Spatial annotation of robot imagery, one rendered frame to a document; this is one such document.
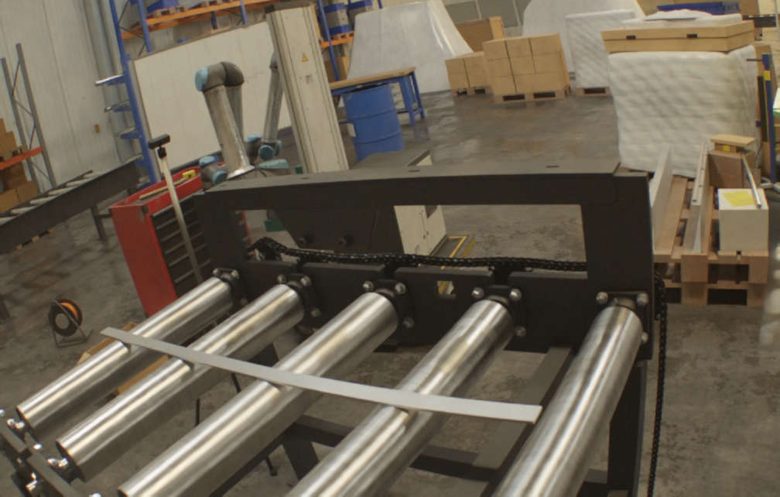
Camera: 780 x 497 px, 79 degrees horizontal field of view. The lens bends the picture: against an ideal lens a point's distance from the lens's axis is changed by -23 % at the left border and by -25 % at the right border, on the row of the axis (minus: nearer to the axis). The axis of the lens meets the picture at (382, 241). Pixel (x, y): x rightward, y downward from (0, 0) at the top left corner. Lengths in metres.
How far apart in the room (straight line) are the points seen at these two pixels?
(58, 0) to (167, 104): 6.99
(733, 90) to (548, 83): 5.61
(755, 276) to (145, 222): 3.23
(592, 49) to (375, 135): 4.08
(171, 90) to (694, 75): 4.63
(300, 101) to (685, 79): 2.70
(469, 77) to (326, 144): 8.34
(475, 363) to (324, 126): 2.15
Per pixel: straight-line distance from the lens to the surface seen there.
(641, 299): 1.20
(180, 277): 3.49
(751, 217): 2.86
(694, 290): 2.99
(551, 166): 1.22
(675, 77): 4.37
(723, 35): 4.23
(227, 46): 6.06
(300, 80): 2.99
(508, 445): 1.08
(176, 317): 1.71
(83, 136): 12.06
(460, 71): 11.35
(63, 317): 4.51
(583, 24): 9.37
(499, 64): 9.66
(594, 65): 9.42
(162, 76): 5.88
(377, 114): 6.80
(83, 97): 12.18
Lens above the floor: 1.49
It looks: 19 degrees down
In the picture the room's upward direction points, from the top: 13 degrees counter-clockwise
